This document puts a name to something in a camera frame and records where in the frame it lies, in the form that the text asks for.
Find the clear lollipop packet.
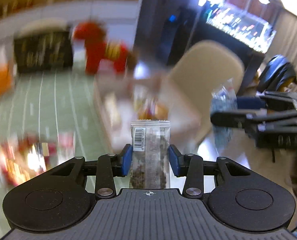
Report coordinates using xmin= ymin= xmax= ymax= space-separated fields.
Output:
xmin=57 ymin=131 xmax=75 ymax=159

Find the red snack bag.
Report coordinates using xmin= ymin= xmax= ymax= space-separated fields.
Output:
xmin=0 ymin=133 xmax=57 ymax=186

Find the yellow red packet in box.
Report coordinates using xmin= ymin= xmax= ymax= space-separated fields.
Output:
xmin=133 ymin=85 xmax=168 ymax=120

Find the black box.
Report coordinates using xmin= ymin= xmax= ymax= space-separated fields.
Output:
xmin=14 ymin=30 xmax=73 ymax=74

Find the red plush toy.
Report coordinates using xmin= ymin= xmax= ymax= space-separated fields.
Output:
xmin=72 ymin=21 xmax=138 ymax=75

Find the glass display cabinet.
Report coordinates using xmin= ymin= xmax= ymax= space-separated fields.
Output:
xmin=198 ymin=0 xmax=281 ymax=54

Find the green grid tablecloth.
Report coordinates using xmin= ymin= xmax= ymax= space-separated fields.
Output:
xmin=0 ymin=70 xmax=111 ymax=238

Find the pink open storage box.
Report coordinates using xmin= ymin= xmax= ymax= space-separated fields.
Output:
xmin=93 ymin=74 xmax=200 ymax=153

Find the blue clear snack packet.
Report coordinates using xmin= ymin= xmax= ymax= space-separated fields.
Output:
xmin=210 ymin=77 xmax=238 ymax=148

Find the brown sandwich biscuit packet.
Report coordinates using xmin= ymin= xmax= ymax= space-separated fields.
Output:
xmin=130 ymin=120 xmax=171 ymax=189

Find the black bag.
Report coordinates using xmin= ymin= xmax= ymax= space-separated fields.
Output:
xmin=257 ymin=55 xmax=297 ymax=93

